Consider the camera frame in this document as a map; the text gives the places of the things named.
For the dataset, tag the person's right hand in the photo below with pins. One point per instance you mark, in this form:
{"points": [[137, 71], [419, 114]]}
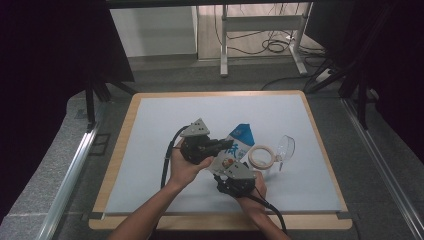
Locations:
{"points": [[256, 200]]}

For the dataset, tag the white panel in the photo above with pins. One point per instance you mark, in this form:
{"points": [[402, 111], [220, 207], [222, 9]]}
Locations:
{"points": [[153, 31]]}

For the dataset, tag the white table mat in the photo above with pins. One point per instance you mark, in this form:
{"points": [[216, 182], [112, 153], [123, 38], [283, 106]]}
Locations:
{"points": [[166, 110]]}

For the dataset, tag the white power strip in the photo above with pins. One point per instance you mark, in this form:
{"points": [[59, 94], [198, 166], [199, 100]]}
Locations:
{"points": [[322, 76]]}

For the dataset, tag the blue and white milk carton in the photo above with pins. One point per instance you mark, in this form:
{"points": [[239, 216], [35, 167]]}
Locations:
{"points": [[240, 140]]}

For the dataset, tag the white metal desk frame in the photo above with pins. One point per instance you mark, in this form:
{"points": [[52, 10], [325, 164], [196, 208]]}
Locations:
{"points": [[263, 23]]}

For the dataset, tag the dark curtain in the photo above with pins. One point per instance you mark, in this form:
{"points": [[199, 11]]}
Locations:
{"points": [[400, 66], [43, 66]]}

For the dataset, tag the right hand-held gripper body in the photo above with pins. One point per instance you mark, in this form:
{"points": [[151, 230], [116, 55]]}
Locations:
{"points": [[240, 183]]}

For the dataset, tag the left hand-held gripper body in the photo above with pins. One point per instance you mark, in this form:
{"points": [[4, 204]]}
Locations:
{"points": [[196, 148]]}

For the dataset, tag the clear glass jar with lid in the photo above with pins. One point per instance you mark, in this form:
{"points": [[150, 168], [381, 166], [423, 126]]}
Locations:
{"points": [[286, 148]]}

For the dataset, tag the black metal stand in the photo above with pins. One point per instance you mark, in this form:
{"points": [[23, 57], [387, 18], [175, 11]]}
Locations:
{"points": [[89, 106], [361, 100]]}

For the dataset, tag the aluminium rail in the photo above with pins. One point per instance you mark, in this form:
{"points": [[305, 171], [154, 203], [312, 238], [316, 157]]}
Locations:
{"points": [[68, 183], [383, 166]]}

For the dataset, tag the person's left hand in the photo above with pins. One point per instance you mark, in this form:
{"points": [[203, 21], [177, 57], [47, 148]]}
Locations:
{"points": [[183, 171]]}

